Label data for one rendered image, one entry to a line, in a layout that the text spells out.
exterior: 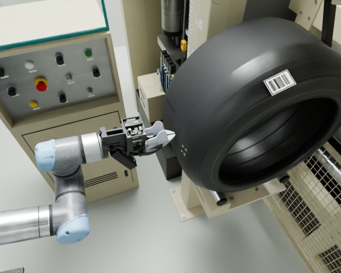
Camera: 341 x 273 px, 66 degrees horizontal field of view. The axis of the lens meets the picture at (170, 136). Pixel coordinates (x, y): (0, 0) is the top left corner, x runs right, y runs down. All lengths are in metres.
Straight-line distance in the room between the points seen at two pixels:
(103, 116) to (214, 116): 0.86
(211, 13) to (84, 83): 0.69
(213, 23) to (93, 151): 0.54
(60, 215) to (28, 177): 1.71
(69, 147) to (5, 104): 0.75
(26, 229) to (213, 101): 0.52
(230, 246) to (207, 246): 0.16
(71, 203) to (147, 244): 1.26
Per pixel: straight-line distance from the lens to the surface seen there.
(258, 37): 0.75
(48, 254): 2.05
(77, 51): 1.24
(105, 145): 0.69
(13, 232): 0.71
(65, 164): 0.70
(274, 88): 0.65
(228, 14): 0.93
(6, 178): 2.48
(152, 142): 0.73
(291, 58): 0.70
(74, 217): 0.69
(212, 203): 1.07
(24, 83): 1.32
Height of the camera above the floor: 1.83
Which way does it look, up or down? 51 degrees down
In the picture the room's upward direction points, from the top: straight up
